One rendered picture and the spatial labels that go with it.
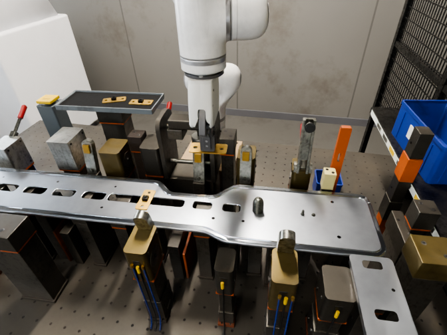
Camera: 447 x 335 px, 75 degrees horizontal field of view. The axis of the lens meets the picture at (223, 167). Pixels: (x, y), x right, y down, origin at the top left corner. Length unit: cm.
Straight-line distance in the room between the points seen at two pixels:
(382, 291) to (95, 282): 88
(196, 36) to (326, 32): 264
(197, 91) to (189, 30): 10
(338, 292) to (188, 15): 65
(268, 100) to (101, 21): 197
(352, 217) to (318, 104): 253
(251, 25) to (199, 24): 8
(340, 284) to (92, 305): 77
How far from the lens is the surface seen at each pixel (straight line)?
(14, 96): 290
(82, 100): 124
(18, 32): 293
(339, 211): 91
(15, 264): 107
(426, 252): 81
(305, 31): 311
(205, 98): 55
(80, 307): 114
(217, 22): 52
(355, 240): 85
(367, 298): 76
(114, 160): 104
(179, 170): 107
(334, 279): 79
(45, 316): 118
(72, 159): 112
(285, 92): 330
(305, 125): 84
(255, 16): 53
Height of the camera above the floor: 162
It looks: 38 degrees down
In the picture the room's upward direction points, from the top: 2 degrees counter-clockwise
